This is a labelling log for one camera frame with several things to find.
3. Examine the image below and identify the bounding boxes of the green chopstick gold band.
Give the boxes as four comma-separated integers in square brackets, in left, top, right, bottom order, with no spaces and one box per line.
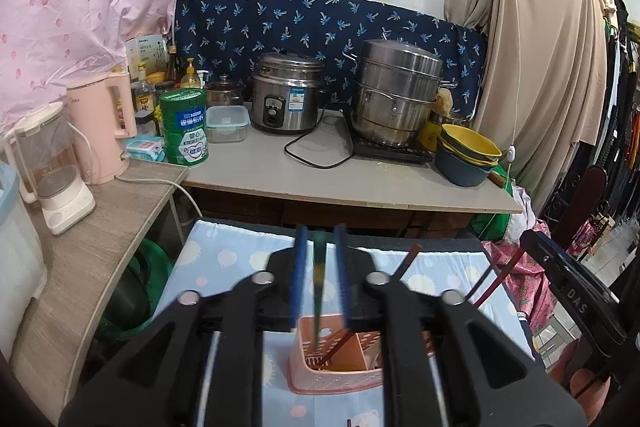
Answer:
[310,231,329,350]

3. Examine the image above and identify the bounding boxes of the white plastic bin blue rim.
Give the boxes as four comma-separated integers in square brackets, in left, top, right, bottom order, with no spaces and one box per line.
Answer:
[0,162,49,304]

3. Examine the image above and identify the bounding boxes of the green bag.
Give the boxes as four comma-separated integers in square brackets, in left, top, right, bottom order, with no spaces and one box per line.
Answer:
[470,177,516,239]

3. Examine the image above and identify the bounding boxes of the clear food container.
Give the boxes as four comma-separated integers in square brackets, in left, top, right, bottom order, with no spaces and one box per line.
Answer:
[205,105,251,144]

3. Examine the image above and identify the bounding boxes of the hanging clothes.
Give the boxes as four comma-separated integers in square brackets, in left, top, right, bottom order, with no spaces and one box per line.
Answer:
[597,0,640,238]

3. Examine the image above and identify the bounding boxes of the black power cable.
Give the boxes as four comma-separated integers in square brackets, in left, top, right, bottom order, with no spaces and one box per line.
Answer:
[284,113,357,169]

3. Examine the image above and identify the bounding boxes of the green plastic bucket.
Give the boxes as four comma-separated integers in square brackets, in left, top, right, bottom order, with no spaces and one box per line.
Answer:
[95,237,177,344]

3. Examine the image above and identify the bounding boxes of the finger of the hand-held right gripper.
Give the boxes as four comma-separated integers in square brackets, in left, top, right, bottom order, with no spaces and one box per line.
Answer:
[519,229,577,281]

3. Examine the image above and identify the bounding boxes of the yellow pump bottle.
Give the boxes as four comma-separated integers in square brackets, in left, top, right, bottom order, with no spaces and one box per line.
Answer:
[180,58,203,89]

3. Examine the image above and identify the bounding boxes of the blue printed blanket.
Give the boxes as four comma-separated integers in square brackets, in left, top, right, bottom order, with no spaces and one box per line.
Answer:
[150,219,532,427]

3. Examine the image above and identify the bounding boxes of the green milk powder can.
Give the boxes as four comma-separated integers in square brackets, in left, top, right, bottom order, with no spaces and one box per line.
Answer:
[159,88,210,168]

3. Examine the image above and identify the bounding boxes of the steel steamer pot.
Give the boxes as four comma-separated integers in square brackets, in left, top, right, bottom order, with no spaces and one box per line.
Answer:
[344,38,459,148]

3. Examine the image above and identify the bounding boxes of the white kettle cable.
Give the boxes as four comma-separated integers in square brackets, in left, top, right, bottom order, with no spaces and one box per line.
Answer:
[116,174,204,221]

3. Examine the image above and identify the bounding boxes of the yellow bowl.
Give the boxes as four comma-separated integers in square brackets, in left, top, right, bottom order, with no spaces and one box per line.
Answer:
[440,123,504,160]

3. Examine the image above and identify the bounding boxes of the dark sauce bottle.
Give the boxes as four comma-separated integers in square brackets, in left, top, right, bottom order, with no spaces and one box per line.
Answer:
[167,46,182,88]

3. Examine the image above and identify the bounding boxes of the white cord inline switch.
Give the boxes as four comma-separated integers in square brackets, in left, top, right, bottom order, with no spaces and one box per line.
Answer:
[487,0,518,170]

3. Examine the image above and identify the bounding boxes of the brown loofah sponge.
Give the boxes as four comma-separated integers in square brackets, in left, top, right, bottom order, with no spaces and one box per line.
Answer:
[432,88,455,118]

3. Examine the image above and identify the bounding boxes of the beige curtain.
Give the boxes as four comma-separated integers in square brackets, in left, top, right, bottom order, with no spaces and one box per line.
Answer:
[444,0,622,210]

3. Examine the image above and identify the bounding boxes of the navy printed cloth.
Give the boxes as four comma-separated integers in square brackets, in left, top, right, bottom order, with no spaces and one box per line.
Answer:
[172,0,490,128]

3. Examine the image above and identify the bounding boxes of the blue wet wipes pack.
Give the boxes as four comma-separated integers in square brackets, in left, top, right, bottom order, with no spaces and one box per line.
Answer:
[125,137,167,163]

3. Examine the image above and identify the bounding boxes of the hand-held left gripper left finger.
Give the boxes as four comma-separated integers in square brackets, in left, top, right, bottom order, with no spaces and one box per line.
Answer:
[59,226,309,427]

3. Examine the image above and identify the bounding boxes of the pink patterned cloth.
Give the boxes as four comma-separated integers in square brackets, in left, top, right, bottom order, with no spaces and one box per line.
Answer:
[482,219,552,334]

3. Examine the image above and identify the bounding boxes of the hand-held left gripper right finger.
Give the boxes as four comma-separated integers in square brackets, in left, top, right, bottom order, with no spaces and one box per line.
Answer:
[334,225,586,427]

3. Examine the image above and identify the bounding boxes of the black induction cooktop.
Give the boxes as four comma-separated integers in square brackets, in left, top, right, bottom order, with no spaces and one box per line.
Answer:
[350,129,435,164]

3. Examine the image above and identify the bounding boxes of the dark wooden chair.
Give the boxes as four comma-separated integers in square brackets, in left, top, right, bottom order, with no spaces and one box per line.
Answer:
[545,164,627,410]

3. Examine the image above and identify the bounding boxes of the white carton box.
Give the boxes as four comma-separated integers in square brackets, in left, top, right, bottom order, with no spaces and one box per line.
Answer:
[125,34,169,80]

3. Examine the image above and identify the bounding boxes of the white glass blender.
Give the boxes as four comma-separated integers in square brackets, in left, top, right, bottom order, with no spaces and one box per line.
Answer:
[4,102,97,237]

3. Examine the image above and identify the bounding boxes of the grey side table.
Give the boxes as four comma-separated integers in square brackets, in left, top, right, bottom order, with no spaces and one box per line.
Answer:
[181,104,524,214]

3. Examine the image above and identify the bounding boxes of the pink electric kettle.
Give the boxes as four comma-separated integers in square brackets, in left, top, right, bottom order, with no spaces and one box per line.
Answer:
[66,71,139,186]

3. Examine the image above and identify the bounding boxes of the pink perforated utensil holder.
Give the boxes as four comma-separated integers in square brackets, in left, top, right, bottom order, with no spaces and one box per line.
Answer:
[286,314,437,396]

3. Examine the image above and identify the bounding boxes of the steel rice cooker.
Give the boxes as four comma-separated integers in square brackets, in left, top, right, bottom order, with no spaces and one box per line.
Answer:
[249,51,327,136]

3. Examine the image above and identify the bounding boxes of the wooden shelf board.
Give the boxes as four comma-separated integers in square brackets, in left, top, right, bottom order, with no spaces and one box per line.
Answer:
[10,157,190,408]

